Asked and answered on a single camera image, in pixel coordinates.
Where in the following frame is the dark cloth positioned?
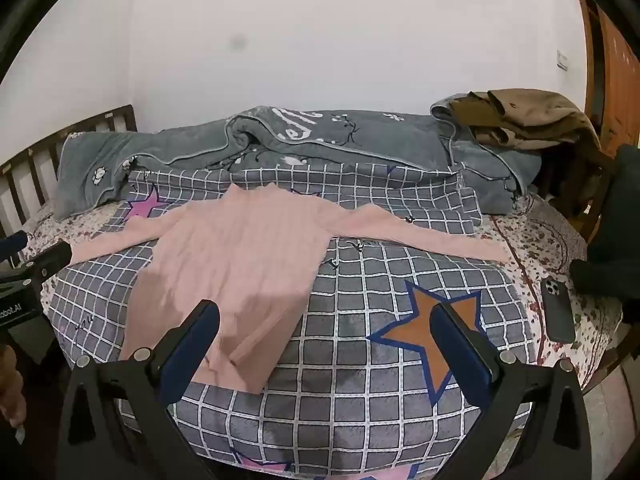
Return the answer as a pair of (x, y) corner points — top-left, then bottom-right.
(570, 144), (640, 306)

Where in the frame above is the grey checked star duvet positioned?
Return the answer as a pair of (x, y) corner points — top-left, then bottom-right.
(50, 165), (538, 480)

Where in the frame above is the brown jacket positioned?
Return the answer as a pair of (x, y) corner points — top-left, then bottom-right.
(447, 89), (601, 153)

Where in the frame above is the grey fleece blanket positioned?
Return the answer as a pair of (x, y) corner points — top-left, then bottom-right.
(54, 105), (543, 222)

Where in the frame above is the person's left hand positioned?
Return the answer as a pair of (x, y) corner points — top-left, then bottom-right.
(0, 345), (27, 429)

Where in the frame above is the dark wooden headboard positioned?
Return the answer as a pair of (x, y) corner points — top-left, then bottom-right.
(0, 105), (138, 266)

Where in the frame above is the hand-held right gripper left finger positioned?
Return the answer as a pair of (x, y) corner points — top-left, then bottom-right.
(57, 299), (221, 480)

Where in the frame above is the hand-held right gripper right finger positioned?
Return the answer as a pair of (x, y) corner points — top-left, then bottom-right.
(431, 301), (593, 480)

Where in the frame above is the black smartphone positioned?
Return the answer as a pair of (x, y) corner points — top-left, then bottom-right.
(540, 277), (577, 345)

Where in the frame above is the orange wooden door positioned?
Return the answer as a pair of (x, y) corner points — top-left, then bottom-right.
(575, 0), (640, 151)

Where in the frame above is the pink knit sweater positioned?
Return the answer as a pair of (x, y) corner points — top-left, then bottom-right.
(70, 183), (508, 395)

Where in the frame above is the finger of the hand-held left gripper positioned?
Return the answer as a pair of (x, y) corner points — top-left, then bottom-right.
(21, 241), (72, 282)
(0, 232), (28, 262)

